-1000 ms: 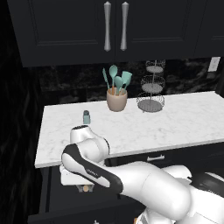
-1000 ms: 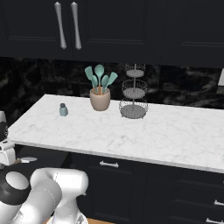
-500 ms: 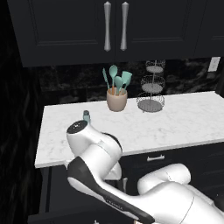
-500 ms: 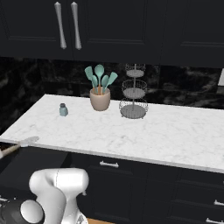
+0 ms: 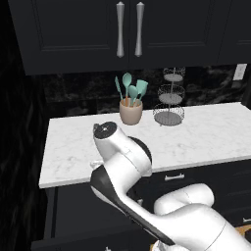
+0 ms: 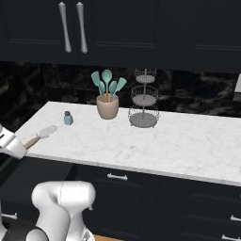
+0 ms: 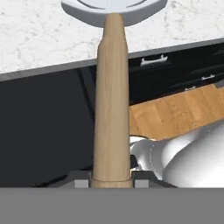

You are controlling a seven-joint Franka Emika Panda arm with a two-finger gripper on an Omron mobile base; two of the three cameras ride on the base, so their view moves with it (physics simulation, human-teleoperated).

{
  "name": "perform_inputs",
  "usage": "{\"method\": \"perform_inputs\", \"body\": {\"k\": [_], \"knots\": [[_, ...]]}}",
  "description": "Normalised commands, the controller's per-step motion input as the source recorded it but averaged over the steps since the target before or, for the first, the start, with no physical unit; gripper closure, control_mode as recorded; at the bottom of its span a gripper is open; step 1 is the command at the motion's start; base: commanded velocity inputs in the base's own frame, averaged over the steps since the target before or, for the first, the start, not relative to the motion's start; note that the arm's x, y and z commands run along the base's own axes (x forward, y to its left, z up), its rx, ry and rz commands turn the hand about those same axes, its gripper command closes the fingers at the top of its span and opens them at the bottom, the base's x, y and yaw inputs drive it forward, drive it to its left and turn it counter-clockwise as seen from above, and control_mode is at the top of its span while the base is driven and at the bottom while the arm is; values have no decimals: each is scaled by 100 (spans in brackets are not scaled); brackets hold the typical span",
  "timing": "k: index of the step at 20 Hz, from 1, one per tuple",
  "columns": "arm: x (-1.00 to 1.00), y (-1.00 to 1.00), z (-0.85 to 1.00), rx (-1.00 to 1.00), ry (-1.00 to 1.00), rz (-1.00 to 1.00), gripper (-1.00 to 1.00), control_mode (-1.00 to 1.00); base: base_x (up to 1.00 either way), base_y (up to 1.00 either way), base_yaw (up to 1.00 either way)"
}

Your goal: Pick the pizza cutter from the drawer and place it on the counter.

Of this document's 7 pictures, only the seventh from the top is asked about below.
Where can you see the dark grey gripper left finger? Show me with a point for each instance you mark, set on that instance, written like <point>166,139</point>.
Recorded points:
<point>80,176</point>

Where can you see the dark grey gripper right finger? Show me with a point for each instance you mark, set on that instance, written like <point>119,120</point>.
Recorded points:
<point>143,176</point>

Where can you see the black drawer cabinet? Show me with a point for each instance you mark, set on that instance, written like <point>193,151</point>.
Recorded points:
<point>180,70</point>

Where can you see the shiny silver rounded object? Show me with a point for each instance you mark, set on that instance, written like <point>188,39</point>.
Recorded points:
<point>192,157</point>

